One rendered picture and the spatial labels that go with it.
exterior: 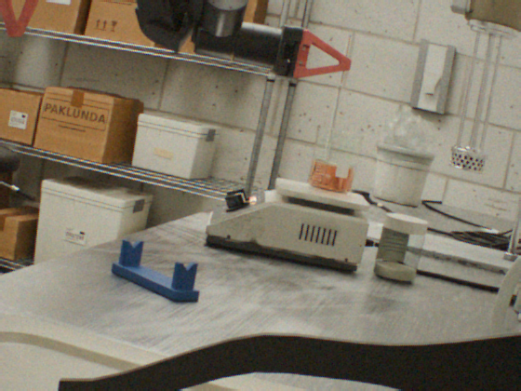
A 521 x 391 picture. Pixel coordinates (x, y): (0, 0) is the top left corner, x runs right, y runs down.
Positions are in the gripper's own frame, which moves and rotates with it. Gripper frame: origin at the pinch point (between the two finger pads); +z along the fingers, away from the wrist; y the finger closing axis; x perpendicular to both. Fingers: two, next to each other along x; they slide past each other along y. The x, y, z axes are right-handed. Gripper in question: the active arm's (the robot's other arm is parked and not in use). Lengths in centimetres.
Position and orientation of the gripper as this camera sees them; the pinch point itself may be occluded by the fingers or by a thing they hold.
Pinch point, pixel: (344, 63)
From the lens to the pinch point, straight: 135.5
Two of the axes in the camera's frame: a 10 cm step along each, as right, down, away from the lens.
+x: -2.0, 9.7, 1.1
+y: -0.6, -1.2, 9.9
